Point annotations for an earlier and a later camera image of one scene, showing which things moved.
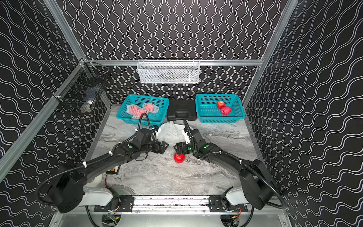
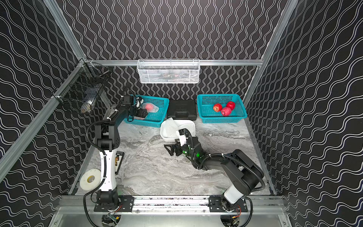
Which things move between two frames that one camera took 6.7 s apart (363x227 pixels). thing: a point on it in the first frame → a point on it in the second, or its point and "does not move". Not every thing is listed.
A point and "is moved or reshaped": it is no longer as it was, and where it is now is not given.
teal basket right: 207,111 does not move
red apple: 226,110 does not move
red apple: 220,104 is moved or reshaped
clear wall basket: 168,71 does not move
